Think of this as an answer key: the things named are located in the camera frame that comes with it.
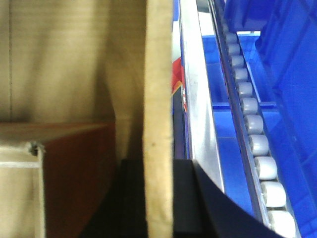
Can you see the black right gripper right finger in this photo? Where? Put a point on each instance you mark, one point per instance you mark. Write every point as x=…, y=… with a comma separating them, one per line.
x=202, y=210

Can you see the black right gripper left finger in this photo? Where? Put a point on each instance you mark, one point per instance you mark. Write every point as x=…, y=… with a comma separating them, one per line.
x=122, y=213

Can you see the large brown cardboard box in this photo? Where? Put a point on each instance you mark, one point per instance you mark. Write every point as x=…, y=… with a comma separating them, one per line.
x=96, y=61

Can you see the blue plastic bin lower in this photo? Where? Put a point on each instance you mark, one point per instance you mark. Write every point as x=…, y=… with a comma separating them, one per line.
x=234, y=177

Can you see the blue plastic bin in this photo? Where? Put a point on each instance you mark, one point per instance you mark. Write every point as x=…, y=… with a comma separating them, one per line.
x=234, y=177
x=286, y=56

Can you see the red blue printed carton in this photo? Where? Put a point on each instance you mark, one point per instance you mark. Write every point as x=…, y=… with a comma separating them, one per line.
x=177, y=88

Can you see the red-brown small box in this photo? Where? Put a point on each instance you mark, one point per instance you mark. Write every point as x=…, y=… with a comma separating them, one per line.
x=53, y=177

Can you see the roller conveyor track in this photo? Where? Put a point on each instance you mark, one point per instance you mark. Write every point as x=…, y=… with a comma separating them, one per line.
x=270, y=202

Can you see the blue plastic bin upper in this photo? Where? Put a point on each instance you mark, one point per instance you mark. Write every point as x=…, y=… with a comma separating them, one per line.
x=286, y=56

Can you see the silver metal shelf rail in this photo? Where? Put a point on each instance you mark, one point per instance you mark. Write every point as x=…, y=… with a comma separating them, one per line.
x=202, y=134

